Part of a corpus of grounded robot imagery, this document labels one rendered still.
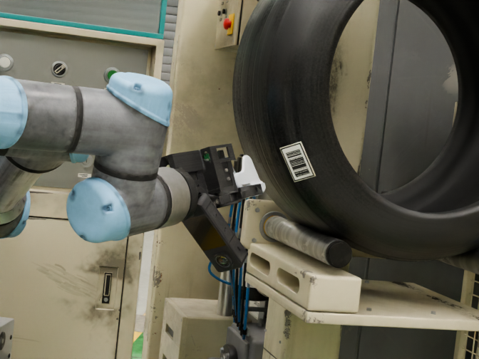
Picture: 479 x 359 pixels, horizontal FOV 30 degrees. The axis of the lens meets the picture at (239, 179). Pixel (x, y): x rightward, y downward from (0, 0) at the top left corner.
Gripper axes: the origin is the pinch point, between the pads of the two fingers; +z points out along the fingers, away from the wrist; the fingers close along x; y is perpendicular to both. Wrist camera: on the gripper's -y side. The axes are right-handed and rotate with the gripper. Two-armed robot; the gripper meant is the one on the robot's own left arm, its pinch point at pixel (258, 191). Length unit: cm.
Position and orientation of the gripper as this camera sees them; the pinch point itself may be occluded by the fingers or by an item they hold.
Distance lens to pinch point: 130.1
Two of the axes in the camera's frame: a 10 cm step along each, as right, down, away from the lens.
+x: -7.9, 2.3, 5.7
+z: 5.5, -1.2, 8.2
